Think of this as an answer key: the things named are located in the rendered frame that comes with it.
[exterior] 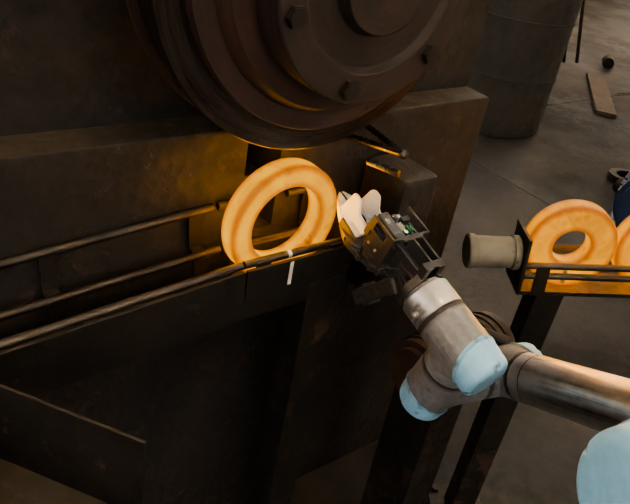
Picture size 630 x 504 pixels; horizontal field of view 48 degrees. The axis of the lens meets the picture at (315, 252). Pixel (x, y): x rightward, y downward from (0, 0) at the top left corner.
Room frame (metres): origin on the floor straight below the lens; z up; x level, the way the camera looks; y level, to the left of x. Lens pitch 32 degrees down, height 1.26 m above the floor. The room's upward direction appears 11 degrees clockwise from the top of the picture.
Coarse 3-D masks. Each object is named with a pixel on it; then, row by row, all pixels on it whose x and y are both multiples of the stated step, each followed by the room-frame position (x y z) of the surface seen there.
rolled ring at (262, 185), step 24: (264, 168) 0.87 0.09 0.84; (288, 168) 0.87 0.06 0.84; (312, 168) 0.90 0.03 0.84; (240, 192) 0.84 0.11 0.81; (264, 192) 0.84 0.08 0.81; (312, 192) 0.91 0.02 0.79; (240, 216) 0.82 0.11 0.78; (312, 216) 0.93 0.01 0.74; (240, 240) 0.82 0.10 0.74; (288, 240) 0.92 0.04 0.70; (312, 240) 0.91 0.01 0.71
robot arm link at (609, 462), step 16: (608, 432) 0.50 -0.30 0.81; (624, 432) 0.49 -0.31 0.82; (592, 448) 0.50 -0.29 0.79; (608, 448) 0.49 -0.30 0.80; (624, 448) 0.48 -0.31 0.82; (592, 464) 0.49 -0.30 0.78; (608, 464) 0.48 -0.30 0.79; (624, 464) 0.47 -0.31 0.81; (576, 480) 0.50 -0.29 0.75; (592, 480) 0.48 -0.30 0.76; (608, 480) 0.47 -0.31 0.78; (624, 480) 0.46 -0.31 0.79; (592, 496) 0.48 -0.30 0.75; (608, 496) 0.46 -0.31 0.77; (624, 496) 0.45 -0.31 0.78
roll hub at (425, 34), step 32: (256, 0) 0.74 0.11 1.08; (288, 0) 0.71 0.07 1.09; (320, 0) 0.75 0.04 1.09; (352, 0) 0.76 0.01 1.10; (384, 0) 0.79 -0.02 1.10; (416, 0) 0.82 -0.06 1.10; (448, 0) 0.87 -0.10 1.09; (288, 32) 0.72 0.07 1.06; (320, 32) 0.76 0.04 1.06; (352, 32) 0.79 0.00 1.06; (384, 32) 0.79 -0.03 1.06; (416, 32) 0.85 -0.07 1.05; (448, 32) 0.87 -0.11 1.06; (288, 64) 0.74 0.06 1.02; (320, 64) 0.75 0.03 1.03; (352, 64) 0.79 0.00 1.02; (384, 64) 0.82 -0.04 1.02; (416, 64) 0.85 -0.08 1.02; (384, 96) 0.82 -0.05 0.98
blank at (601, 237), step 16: (544, 208) 1.08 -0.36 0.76; (560, 208) 1.06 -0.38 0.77; (576, 208) 1.06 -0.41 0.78; (592, 208) 1.06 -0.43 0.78; (528, 224) 1.08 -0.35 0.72; (544, 224) 1.05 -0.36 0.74; (560, 224) 1.05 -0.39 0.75; (576, 224) 1.06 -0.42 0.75; (592, 224) 1.06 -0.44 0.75; (608, 224) 1.06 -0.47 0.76; (544, 240) 1.05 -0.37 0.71; (592, 240) 1.06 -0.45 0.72; (608, 240) 1.06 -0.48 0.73; (544, 256) 1.05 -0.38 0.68; (560, 256) 1.08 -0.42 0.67; (576, 256) 1.07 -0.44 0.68; (592, 256) 1.06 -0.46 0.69; (608, 256) 1.06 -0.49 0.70; (560, 272) 1.06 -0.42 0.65; (576, 272) 1.06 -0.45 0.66; (592, 272) 1.06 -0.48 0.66
